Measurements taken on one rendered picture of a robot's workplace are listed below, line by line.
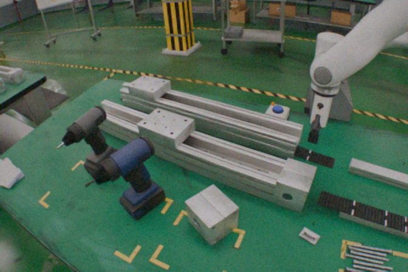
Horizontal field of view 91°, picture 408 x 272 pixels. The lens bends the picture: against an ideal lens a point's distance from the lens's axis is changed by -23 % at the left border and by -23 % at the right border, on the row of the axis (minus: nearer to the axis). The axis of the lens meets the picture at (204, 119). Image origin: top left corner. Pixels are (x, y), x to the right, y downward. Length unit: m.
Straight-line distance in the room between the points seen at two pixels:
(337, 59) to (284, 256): 0.48
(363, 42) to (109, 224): 0.81
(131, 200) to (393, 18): 0.79
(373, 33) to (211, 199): 0.55
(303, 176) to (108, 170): 0.49
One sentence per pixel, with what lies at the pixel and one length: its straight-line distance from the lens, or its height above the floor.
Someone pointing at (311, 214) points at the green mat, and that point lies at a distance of 0.75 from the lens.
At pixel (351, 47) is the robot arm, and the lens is 0.60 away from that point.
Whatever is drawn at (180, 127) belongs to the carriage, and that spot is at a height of 0.90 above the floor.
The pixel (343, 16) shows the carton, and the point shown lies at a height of 0.38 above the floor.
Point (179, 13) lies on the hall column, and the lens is 3.80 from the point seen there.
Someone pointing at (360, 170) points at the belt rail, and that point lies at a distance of 0.89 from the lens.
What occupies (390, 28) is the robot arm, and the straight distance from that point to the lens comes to 0.65.
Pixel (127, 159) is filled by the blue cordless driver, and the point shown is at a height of 0.99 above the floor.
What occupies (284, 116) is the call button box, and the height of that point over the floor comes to 0.84.
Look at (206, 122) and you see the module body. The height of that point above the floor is 0.83.
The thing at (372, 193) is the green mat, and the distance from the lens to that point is 0.87.
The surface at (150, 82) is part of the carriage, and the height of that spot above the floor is 0.90.
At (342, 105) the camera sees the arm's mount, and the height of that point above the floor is 0.85.
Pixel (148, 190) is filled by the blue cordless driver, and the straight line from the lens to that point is 0.72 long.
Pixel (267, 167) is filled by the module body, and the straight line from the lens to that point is 0.76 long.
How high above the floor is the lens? 1.39
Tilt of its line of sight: 35 degrees down
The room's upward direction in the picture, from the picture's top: 5 degrees counter-clockwise
